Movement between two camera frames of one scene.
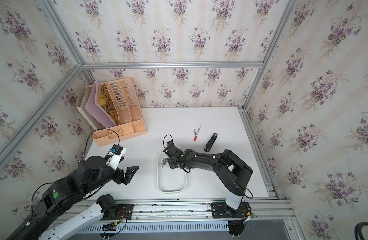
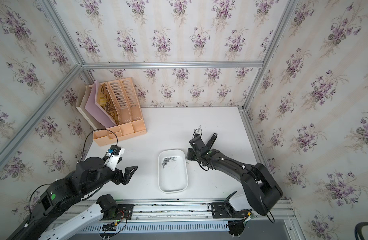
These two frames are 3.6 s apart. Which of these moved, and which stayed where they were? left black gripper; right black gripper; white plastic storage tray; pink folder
Moved: right black gripper
Stayed: left black gripper; white plastic storage tray; pink folder
